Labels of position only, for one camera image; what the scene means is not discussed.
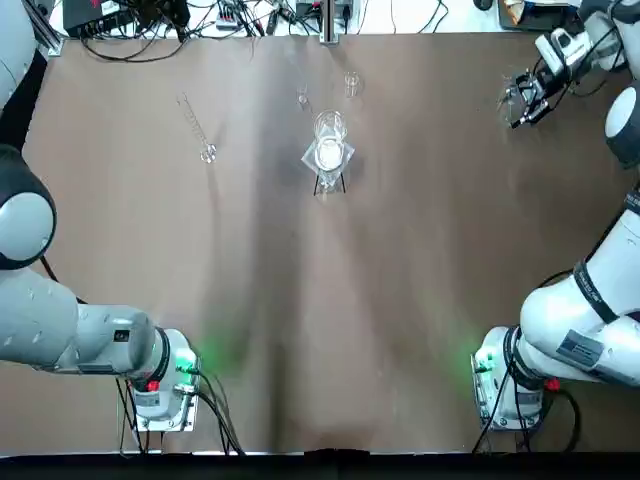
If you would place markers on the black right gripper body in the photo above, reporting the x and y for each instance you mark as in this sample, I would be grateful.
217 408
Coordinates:
544 85

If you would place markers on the large glass beaker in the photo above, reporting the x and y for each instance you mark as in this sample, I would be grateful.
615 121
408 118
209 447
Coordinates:
329 150

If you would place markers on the grey usb hub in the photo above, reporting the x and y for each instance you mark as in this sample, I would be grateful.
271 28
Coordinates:
227 20

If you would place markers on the aluminium profile post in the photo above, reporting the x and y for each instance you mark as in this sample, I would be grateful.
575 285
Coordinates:
328 22

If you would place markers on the glass graduated cylinder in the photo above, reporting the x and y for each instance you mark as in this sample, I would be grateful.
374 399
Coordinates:
207 154

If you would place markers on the aluminium frame profile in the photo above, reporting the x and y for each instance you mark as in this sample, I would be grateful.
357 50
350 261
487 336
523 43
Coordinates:
50 35

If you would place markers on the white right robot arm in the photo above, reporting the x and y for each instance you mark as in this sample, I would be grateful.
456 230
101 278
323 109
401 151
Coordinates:
560 310

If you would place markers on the glass alcohol lamp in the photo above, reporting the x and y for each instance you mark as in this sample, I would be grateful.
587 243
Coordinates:
329 184

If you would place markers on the black tripod stand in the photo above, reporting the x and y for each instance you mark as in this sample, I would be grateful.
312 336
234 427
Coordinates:
315 185

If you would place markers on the black electronics box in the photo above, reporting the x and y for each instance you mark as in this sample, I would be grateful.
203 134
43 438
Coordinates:
95 17

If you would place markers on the small glass vial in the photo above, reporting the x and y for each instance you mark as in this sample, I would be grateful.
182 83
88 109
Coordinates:
302 97

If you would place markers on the black computer mouse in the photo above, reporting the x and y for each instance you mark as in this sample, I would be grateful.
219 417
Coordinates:
483 4

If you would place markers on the small glass beaker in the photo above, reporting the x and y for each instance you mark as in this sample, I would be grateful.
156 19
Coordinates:
352 85

